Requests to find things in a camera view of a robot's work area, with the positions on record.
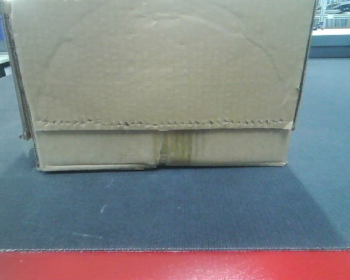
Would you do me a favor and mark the brown cardboard carton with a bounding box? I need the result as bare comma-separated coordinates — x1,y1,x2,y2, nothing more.
0,1,316,172

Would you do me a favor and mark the grey conveyor belt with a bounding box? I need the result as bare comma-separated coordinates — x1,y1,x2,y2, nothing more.
0,58,350,251

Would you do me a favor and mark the red conveyor edge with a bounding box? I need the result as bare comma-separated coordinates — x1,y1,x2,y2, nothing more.
0,251,350,279

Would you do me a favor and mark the dark conveyor side rail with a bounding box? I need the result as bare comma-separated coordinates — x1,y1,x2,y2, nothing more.
309,34,350,58

